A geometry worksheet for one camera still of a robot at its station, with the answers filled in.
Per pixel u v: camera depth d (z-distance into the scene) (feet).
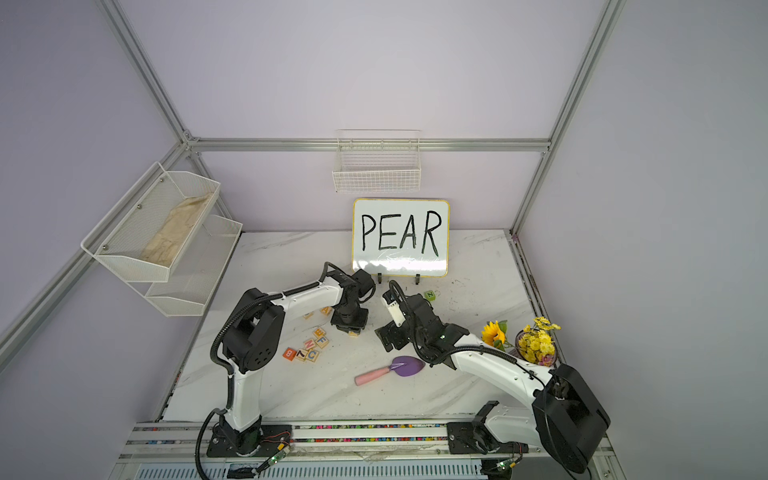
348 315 2.62
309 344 2.92
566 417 1.35
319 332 3.03
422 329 2.05
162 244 2.49
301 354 2.86
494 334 2.23
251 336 1.70
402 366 2.75
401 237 3.42
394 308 2.39
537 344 2.15
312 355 2.86
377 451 2.40
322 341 2.96
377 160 3.14
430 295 3.29
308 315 2.01
